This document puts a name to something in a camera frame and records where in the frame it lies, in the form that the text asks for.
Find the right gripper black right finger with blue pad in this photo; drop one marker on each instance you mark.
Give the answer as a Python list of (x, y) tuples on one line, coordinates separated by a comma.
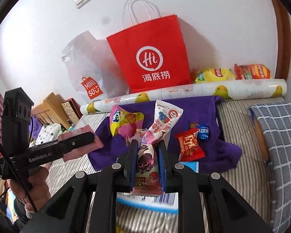
[(196, 203)]

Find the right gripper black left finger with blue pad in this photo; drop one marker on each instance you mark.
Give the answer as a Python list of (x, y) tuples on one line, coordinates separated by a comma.
[(98, 200)]

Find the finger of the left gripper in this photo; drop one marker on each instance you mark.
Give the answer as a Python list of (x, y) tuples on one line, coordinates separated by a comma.
[(69, 144)]

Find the pink wafer packet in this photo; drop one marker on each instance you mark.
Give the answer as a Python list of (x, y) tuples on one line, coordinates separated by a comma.
[(87, 147)]

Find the pink strawberry snack packet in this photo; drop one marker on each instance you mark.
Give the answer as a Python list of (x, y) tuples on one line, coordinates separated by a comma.
[(166, 115)]

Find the person's left hand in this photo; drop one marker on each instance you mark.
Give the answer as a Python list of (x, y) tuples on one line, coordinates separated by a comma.
[(40, 192)]

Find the white spotted plush toy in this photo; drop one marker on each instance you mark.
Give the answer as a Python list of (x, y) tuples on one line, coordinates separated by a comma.
[(48, 133)]

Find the blue white tissue box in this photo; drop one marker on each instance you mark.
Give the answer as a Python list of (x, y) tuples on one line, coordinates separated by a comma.
[(160, 198)]

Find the brown patterned box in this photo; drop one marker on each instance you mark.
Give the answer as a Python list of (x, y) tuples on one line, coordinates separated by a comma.
[(72, 110)]

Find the red candy packet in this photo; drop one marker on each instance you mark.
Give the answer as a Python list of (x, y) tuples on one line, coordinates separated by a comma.
[(190, 150)]

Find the wooden headboard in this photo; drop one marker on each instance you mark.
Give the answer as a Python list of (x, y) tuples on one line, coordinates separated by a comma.
[(50, 111)]

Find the purple towel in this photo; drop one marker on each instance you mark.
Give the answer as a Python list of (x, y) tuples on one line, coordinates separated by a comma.
[(201, 112)]

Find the pink yellow snack bag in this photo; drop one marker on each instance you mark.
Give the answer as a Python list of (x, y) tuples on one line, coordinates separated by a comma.
[(125, 123)]

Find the small blue candy packet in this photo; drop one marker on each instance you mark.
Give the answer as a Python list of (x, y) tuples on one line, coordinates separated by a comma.
[(203, 131)]

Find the striped mattress pad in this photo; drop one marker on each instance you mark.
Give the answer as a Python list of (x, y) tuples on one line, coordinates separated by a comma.
[(250, 177)]

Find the white Miniso plastic bag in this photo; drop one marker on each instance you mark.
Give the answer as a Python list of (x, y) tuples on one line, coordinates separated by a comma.
[(92, 68)]

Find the grey checked folded cloth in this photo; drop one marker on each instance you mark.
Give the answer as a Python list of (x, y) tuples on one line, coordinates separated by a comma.
[(274, 120)]

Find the red paper shopping bag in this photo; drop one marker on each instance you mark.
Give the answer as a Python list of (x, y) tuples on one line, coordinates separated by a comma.
[(152, 54)]

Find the lemon print wallpaper roll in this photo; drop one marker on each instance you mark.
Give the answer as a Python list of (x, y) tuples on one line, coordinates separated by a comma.
[(228, 90)]

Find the yellow snack bag by wall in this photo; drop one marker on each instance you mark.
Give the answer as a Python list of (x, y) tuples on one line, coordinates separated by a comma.
[(214, 75)]

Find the orange snack bag by wall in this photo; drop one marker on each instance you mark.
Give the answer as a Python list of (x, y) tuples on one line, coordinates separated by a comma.
[(252, 71)]

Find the brown wooden door frame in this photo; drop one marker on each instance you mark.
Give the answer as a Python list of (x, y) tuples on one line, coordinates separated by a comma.
[(284, 40)]

